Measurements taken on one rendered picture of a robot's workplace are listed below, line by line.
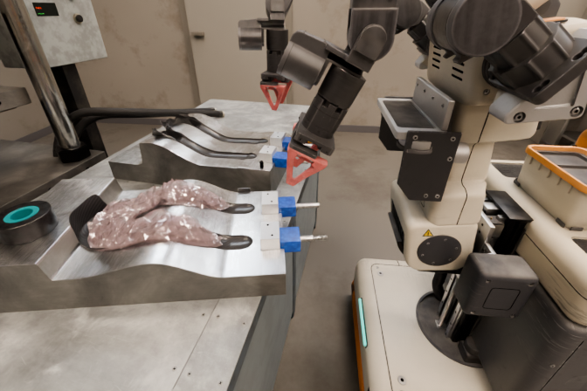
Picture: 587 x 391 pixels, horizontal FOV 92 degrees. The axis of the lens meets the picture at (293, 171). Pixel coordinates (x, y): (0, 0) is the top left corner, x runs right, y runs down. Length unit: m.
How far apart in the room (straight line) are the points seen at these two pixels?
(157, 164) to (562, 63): 0.86
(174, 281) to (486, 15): 0.58
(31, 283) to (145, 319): 0.19
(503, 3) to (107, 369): 0.70
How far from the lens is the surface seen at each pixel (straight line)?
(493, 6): 0.44
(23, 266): 0.62
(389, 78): 3.34
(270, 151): 0.77
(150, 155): 0.89
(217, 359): 0.52
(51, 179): 1.18
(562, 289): 0.85
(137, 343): 0.57
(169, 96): 3.78
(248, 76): 3.32
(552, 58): 0.50
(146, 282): 0.56
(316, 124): 0.45
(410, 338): 1.19
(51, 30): 1.40
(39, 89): 1.20
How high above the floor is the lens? 1.25
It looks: 30 degrees down
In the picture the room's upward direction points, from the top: straight up
